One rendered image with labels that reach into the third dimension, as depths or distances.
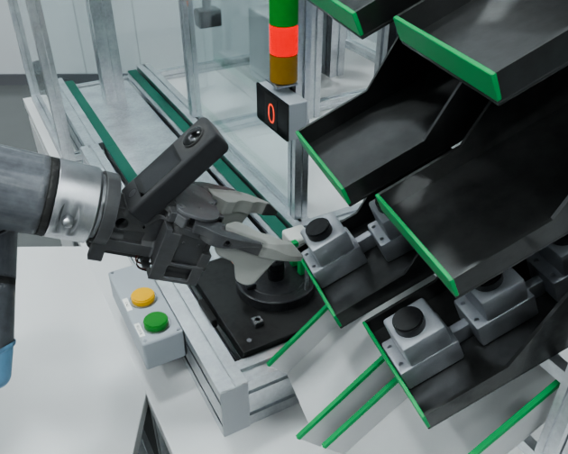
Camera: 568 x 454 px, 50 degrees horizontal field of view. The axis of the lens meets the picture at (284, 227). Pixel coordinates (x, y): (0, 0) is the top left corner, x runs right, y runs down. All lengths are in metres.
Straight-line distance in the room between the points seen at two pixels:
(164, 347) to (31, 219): 0.50
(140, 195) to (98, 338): 0.62
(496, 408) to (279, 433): 0.39
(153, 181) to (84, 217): 0.07
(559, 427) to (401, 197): 0.27
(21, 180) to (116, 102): 1.42
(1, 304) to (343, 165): 0.37
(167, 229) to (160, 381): 0.52
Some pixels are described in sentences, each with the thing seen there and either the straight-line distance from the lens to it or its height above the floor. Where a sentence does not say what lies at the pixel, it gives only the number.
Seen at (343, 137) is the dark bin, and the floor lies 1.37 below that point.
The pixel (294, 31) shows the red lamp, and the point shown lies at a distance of 1.07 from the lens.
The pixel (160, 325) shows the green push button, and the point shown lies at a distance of 1.01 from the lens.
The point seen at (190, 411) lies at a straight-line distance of 1.03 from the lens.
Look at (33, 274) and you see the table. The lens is 1.37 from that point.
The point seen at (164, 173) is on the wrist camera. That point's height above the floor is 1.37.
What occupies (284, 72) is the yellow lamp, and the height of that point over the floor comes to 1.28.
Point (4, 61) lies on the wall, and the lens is 4.92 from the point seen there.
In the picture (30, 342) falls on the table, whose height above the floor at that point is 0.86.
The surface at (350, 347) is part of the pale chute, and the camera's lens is 0.83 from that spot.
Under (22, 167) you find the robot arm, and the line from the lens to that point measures 0.57.
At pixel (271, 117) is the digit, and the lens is 1.13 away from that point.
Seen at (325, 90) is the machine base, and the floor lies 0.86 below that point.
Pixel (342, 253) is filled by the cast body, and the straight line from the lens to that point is 0.70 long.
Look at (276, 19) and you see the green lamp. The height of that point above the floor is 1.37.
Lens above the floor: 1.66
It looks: 35 degrees down
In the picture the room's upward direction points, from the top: straight up
